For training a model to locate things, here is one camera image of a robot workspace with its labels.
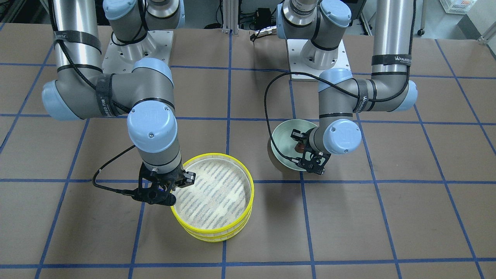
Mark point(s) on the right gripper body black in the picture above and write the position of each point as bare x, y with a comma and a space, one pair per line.
175, 179

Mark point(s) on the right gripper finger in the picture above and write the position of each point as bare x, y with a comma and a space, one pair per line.
185, 179

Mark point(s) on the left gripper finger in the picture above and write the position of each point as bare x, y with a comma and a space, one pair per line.
300, 137

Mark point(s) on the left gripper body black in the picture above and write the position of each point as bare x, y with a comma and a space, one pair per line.
305, 140

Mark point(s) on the dark brown bun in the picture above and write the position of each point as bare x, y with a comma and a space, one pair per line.
299, 148

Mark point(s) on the yellow steamer layer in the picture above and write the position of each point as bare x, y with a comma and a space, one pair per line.
219, 236
221, 196

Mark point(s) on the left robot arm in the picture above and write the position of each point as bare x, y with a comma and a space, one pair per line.
322, 24

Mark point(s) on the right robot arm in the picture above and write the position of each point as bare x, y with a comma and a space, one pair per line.
84, 89

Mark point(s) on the light green plate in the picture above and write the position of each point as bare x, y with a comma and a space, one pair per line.
282, 138

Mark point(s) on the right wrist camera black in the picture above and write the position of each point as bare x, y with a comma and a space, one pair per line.
154, 195

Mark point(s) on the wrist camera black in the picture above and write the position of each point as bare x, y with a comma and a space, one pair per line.
312, 162
154, 195

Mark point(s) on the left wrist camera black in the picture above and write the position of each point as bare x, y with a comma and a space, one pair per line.
312, 162

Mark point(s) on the aluminium frame post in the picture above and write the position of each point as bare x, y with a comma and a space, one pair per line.
230, 20

